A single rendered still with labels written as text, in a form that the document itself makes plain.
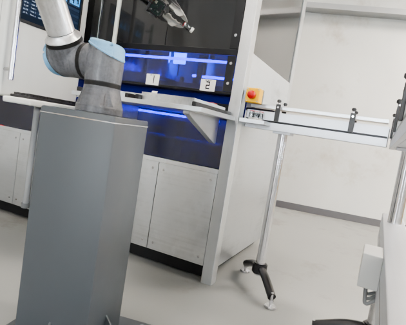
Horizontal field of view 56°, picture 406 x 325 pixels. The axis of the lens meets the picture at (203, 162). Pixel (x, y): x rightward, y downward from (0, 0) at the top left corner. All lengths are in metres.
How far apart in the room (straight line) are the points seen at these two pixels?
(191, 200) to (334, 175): 2.99
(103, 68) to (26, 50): 0.99
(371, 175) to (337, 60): 1.40
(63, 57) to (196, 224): 1.11
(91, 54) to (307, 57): 3.83
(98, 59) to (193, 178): 0.97
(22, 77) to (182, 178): 0.96
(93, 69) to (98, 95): 0.08
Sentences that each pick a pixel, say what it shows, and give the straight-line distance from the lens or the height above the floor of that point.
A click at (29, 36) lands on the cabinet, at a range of 2.20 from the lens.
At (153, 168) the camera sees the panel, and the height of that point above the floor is 0.54.
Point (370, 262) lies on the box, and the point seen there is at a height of 0.52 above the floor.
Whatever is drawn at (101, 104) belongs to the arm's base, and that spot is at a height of 0.82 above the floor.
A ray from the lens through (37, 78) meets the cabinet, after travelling 2.23.
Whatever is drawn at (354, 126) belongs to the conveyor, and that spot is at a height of 0.91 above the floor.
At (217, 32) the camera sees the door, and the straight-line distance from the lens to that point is 2.06.
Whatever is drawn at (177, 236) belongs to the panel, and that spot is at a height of 0.20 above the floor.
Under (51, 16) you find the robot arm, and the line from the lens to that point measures 1.29.
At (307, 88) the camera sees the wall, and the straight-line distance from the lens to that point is 4.80.
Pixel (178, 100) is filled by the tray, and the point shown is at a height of 0.90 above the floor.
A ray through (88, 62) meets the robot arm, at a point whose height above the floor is 0.94.
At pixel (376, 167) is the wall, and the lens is 4.85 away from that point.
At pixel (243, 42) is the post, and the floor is 1.24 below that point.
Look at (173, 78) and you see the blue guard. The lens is 2.11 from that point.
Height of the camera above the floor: 0.79
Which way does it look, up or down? 5 degrees down
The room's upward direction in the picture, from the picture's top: 9 degrees clockwise
